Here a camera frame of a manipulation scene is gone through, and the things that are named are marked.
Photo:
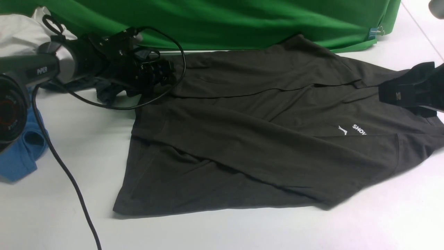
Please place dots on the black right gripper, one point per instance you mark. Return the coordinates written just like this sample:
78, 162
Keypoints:
419, 90

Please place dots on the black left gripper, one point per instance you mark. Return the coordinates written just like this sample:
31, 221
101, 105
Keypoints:
136, 68

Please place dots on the gray long-sleeve top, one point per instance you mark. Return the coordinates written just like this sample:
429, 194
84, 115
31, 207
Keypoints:
290, 125

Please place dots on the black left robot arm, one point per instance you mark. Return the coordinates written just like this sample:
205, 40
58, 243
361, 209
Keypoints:
62, 61

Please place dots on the dark teal crumpled garment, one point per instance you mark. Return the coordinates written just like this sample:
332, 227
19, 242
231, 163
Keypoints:
106, 91

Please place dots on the blue binder clip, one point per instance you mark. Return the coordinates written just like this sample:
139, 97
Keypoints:
375, 32

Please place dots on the white crumpled garment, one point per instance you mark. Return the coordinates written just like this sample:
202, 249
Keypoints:
22, 35

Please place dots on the green backdrop cloth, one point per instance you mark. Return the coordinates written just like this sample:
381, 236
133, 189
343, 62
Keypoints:
339, 25

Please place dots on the blue garment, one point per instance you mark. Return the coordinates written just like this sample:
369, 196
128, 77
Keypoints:
19, 160

